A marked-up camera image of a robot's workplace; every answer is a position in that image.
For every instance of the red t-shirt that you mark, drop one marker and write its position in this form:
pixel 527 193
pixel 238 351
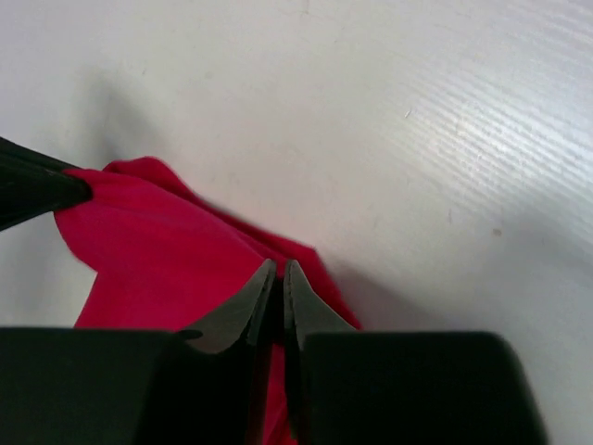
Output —
pixel 162 256

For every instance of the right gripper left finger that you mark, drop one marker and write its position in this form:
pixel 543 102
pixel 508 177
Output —
pixel 239 319

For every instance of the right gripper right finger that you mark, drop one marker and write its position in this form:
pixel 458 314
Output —
pixel 305 313

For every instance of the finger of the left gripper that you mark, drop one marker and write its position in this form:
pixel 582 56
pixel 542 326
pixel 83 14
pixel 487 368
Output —
pixel 33 184

